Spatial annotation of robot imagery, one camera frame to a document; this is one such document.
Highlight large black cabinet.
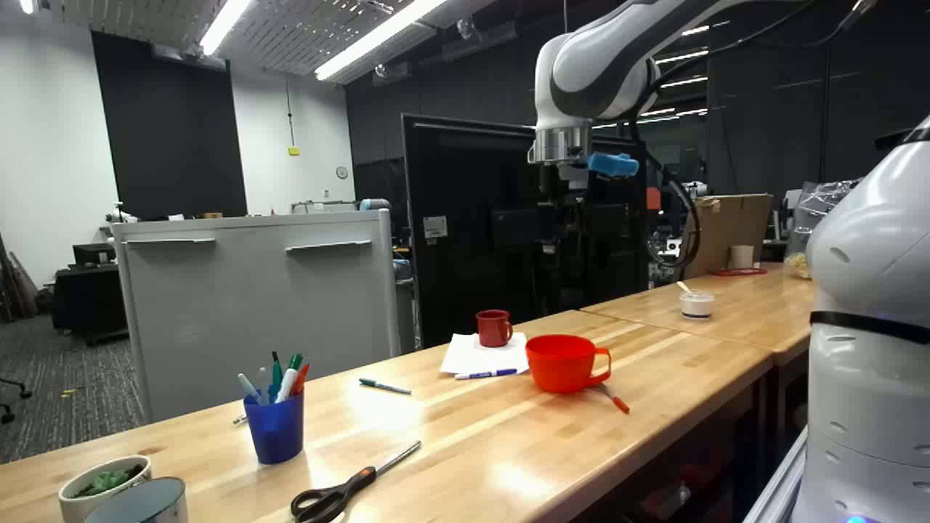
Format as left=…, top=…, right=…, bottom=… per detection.
left=400, top=113, right=653, bottom=349

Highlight red pen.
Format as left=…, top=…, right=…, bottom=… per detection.
left=591, top=381, right=634, bottom=419

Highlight black handled scissors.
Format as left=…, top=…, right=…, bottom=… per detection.
left=287, top=437, right=423, bottom=523

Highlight blue pen cup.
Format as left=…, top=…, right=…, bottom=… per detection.
left=240, top=392, right=309, bottom=466

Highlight pale grey mug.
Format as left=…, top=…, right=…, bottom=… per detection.
left=85, top=474, right=191, bottom=523

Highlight large red cup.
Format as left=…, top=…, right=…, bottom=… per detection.
left=524, top=334, right=615, bottom=397

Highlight black wall screen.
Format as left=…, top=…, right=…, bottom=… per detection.
left=91, top=29, right=249, bottom=224

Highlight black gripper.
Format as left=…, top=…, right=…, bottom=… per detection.
left=550, top=156, right=596, bottom=212

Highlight small white bowl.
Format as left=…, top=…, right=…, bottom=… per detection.
left=678, top=288, right=717, bottom=320

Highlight ceiling light strip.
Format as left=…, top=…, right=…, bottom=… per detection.
left=312, top=0, right=447, bottom=84
left=197, top=0, right=256, bottom=58

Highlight small dark red mug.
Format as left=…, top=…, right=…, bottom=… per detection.
left=474, top=307, right=514, bottom=352

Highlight grey cabinet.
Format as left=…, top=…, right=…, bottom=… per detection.
left=110, top=208, right=400, bottom=423

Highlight white mug with green contents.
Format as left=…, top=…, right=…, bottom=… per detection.
left=54, top=452, right=158, bottom=523

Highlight white marker with green cap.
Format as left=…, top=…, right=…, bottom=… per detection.
left=274, top=352, right=304, bottom=407

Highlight tall cardboard box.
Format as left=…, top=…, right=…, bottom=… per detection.
left=684, top=190, right=777, bottom=278

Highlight green pen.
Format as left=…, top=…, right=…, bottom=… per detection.
left=357, top=374, right=416, bottom=397

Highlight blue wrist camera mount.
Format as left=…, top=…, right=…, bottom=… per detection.
left=586, top=148, right=643, bottom=183

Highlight red marker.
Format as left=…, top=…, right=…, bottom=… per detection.
left=287, top=359, right=313, bottom=400

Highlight black desk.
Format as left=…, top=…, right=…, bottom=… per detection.
left=49, top=240, right=131, bottom=349

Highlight white paper sheet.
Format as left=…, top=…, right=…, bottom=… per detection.
left=439, top=330, right=532, bottom=381

